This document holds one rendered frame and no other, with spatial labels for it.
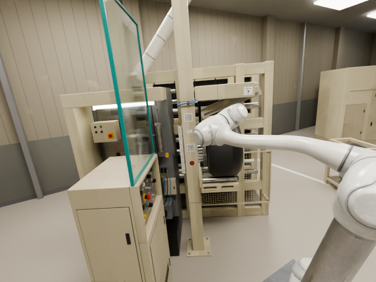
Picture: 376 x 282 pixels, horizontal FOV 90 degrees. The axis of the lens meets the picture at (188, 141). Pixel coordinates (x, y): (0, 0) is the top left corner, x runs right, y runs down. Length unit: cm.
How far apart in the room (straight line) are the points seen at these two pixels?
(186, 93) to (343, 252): 144
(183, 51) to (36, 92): 316
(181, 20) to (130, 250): 171
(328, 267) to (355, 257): 8
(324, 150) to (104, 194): 103
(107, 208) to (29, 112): 340
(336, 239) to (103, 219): 106
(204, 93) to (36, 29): 331
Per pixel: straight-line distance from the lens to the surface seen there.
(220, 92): 201
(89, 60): 436
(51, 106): 433
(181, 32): 179
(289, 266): 153
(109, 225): 126
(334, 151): 79
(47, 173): 456
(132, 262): 139
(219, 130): 78
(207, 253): 240
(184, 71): 174
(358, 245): 71
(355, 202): 59
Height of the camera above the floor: 174
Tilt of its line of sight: 15 degrees down
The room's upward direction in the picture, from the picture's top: 5 degrees counter-clockwise
